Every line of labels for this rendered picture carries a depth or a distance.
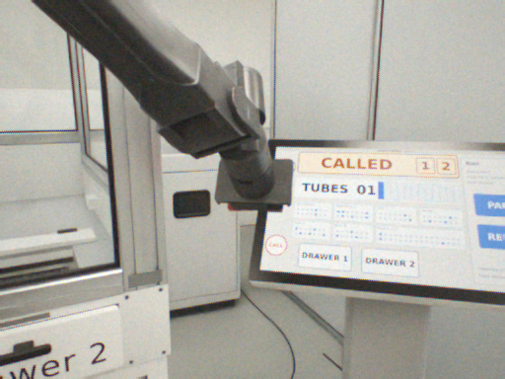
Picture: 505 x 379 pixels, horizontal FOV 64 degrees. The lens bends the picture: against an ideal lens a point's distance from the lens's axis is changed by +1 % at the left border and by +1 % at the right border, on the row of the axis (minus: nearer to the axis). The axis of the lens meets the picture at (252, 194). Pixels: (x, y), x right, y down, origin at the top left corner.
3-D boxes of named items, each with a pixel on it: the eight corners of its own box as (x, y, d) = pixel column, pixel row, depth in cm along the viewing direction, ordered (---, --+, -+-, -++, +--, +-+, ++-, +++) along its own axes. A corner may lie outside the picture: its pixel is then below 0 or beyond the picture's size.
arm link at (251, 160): (213, 160, 42) (266, 153, 41) (212, 107, 45) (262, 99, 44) (227, 188, 48) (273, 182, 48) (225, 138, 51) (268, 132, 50)
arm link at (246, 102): (158, 138, 40) (234, 110, 36) (162, 49, 44) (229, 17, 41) (222, 183, 49) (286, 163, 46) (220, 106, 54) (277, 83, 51)
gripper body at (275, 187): (222, 164, 57) (209, 136, 50) (294, 165, 55) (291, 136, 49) (216, 206, 54) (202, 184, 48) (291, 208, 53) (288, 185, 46)
